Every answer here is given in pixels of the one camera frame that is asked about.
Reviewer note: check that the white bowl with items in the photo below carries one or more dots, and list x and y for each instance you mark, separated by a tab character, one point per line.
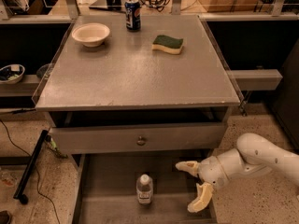
11	74

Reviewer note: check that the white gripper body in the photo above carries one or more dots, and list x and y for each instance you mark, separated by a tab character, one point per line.
210	171

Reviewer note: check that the grey drawer cabinet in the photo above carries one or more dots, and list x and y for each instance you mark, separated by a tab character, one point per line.
124	82

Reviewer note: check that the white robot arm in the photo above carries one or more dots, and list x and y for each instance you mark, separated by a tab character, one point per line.
253	156

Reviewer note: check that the grey open middle drawer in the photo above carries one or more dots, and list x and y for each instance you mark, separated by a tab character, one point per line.
107	192

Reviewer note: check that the grey top drawer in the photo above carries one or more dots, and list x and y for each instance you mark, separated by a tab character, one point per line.
109	139

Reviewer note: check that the round brass drawer knob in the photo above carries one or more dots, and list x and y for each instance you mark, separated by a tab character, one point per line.
141	141

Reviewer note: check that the blue pepsi soda can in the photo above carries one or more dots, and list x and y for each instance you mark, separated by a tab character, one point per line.
133	21

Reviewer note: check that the grey side shelf beam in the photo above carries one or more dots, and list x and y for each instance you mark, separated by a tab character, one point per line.
256	80

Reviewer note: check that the clear plastic water bottle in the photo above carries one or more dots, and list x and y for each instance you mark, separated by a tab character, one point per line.
144	189

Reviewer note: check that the black bar with wheel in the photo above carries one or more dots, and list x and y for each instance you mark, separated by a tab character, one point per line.
19	195

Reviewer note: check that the white paper bowl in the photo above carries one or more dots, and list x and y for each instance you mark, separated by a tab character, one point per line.
91	34

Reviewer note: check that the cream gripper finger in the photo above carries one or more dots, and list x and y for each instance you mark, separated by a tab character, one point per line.
190	167
204	196

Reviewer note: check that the black monitor stand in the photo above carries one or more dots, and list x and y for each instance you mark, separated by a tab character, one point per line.
108	5

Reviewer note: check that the green yellow sponge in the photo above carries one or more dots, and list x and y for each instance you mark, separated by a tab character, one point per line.
167	44

